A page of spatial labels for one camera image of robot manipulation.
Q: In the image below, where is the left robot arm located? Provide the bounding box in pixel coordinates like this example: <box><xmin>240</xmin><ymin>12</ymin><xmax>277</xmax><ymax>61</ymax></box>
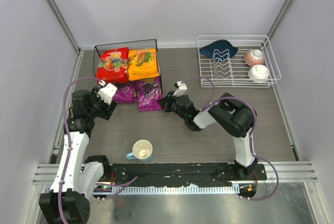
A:
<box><xmin>39</xmin><ymin>84</ymin><xmax>117</xmax><ymax>223</ymax></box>

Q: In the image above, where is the blue and white mug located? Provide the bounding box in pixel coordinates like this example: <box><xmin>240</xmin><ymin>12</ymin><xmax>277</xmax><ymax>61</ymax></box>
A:
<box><xmin>126</xmin><ymin>139</ymin><xmax>153</xmax><ymax>162</ymax></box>

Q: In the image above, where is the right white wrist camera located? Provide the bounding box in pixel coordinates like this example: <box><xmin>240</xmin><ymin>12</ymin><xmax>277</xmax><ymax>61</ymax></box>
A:
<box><xmin>173</xmin><ymin>81</ymin><xmax>187</xmax><ymax>97</ymax></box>

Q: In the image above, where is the red candy bag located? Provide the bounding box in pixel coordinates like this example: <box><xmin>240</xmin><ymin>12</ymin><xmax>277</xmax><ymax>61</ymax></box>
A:
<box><xmin>96</xmin><ymin>47</ymin><xmax>129</xmax><ymax>84</ymax></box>

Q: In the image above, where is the wooden wire-frame shelf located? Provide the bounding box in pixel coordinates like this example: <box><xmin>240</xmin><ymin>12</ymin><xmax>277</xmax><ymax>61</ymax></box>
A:
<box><xmin>94</xmin><ymin>38</ymin><xmax>163</xmax><ymax>97</ymax></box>

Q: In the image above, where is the white wire dish rack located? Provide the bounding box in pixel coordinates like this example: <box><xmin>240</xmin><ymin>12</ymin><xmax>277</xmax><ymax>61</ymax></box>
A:
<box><xmin>197</xmin><ymin>35</ymin><xmax>282</xmax><ymax>88</ymax></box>

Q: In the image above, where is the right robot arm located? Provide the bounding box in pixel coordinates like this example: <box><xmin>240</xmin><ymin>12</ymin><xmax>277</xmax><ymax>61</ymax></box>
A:
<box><xmin>158</xmin><ymin>92</ymin><xmax>258</xmax><ymax>179</ymax></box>

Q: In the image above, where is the pink patterned bowl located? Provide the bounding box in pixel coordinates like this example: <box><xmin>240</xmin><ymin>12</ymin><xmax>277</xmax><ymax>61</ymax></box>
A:
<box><xmin>244</xmin><ymin>49</ymin><xmax>265</xmax><ymax>67</ymax></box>

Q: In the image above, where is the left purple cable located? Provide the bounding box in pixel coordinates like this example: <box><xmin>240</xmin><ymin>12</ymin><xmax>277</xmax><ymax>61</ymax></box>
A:
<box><xmin>57</xmin><ymin>77</ymin><xmax>139</xmax><ymax>224</ymax></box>

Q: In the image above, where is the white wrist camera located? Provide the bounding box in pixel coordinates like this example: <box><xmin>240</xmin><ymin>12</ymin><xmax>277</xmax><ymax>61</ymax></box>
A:
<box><xmin>98</xmin><ymin>80</ymin><xmax>117</xmax><ymax>105</ymax></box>
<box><xmin>173</xmin><ymin>81</ymin><xmax>187</xmax><ymax>97</ymax></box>

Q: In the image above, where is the white bowl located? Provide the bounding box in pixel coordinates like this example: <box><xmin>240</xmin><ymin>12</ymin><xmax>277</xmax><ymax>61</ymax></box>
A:
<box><xmin>248</xmin><ymin>64</ymin><xmax>269</xmax><ymax>83</ymax></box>

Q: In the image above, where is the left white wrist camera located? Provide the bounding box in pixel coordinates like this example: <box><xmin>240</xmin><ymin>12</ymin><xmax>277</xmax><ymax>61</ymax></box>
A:
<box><xmin>98</xmin><ymin>80</ymin><xmax>117</xmax><ymax>105</ymax></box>

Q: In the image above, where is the orange candy bag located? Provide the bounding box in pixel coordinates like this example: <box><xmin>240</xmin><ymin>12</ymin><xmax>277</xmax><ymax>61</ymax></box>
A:
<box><xmin>128</xmin><ymin>49</ymin><xmax>160</xmax><ymax>81</ymax></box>

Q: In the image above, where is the dark blue leaf plate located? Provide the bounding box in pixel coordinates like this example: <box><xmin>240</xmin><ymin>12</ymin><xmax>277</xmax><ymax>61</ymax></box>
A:
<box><xmin>199</xmin><ymin>40</ymin><xmax>238</xmax><ymax>61</ymax></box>

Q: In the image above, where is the purple candy bag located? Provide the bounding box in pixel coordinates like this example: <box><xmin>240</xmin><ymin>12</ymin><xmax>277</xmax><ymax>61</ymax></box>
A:
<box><xmin>135</xmin><ymin>77</ymin><xmax>162</xmax><ymax>112</ymax></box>
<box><xmin>113</xmin><ymin>81</ymin><xmax>135</xmax><ymax>104</ymax></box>

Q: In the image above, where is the white slotted cable duct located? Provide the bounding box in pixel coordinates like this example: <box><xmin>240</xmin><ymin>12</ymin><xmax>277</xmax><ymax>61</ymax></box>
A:
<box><xmin>44</xmin><ymin>183</ymin><xmax>240</xmax><ymax>195</ymax></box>

